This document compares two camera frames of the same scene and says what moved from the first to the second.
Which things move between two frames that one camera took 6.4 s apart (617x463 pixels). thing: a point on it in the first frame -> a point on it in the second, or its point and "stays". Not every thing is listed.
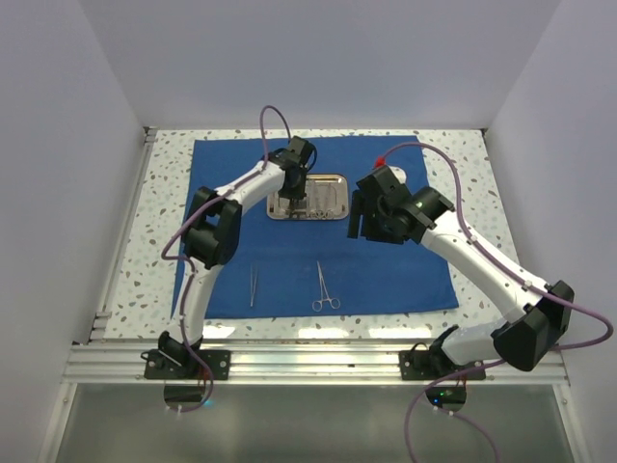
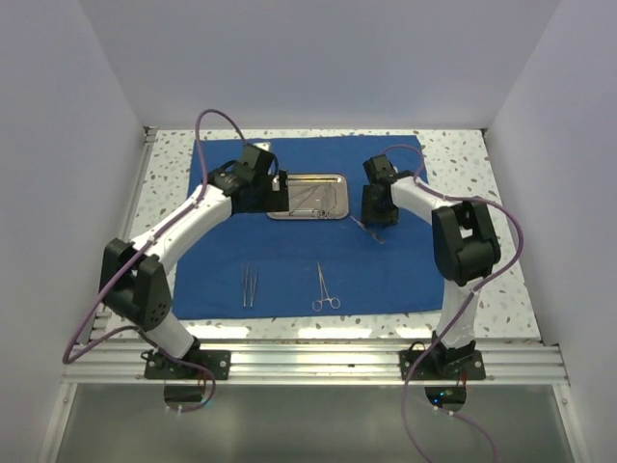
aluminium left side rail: x=101 y=327 stays
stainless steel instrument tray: x=327 y=198 stays
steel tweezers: x=253 y=287 stays
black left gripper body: x=297 y=191 -> x=265 y=200
